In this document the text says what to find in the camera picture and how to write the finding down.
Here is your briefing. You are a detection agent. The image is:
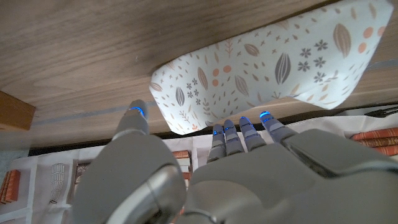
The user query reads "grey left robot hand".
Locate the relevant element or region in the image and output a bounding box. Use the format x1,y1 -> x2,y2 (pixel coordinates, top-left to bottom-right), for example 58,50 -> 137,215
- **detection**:
72,99 -> 398,224

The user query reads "white leaf-patterned pen bag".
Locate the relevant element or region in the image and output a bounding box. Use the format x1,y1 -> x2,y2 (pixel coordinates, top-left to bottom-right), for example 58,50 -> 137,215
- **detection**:
149,0 -> 394,136

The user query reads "orange toy brick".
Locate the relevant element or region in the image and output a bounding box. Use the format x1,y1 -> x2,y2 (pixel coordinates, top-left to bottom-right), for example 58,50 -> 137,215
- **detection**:
0,90 -> 37,131

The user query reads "bookshelf print backdrop cloth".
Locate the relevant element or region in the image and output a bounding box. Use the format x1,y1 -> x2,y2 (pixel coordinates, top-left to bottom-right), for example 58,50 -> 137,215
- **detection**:
0,105 -> 398,224

